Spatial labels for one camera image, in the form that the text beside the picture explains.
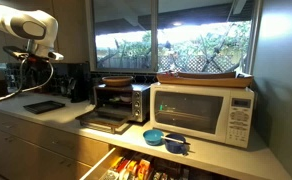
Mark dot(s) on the woven wicker basket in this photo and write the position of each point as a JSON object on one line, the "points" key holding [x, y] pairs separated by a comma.
{"points": [[117, 81]]}

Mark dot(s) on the flat black baking tray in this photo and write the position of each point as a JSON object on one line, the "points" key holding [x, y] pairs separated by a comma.
{"points": [[44, 106]]}

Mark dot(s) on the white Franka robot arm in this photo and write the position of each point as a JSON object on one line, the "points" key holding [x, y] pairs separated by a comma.
{"points": [[6, 20]]}

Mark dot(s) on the white microwave oven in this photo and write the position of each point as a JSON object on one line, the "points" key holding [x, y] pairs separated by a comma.
{"points": [[189, 111]]}

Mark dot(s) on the small pink bowl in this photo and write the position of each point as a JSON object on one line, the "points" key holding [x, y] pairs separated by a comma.
{"points": [[126, 98]]}

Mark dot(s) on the open wooden drawer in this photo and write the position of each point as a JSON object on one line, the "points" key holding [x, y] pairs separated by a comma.
{"points": [[97, 166]]}

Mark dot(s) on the teal bowl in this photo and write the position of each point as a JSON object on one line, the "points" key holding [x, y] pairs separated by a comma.
{"points": [[152, 137]]}

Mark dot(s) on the dark blue bowl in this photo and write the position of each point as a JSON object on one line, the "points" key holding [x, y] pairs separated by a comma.
{"points": [[174, 146]]}

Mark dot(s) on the large wooden serving tray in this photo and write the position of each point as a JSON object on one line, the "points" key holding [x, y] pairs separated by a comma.
{"points": [[202, 81]]}

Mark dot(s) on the silver toaster oven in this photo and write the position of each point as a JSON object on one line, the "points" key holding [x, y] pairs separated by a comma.
{"points": [[141, 103]]}

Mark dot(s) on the black coffee maker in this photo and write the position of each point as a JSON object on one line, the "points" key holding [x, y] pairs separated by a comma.
{"points": [[79, 83]]}

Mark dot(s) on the orange packet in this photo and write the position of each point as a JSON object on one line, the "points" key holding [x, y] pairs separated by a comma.
{"points": [[143, 168]]}

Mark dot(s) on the window frame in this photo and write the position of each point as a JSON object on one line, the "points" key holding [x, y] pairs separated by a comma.
{"points": [[154, 36]]}

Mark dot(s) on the red packet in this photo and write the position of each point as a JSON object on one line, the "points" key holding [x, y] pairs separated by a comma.
{"points": [[122, 164]]}

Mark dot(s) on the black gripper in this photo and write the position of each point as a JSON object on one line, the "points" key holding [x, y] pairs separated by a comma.
{"points": [[38, 68]]}

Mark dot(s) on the toaster oven glass door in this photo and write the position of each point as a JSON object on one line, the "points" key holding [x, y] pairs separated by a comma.
{"points": [[101, 121]]}

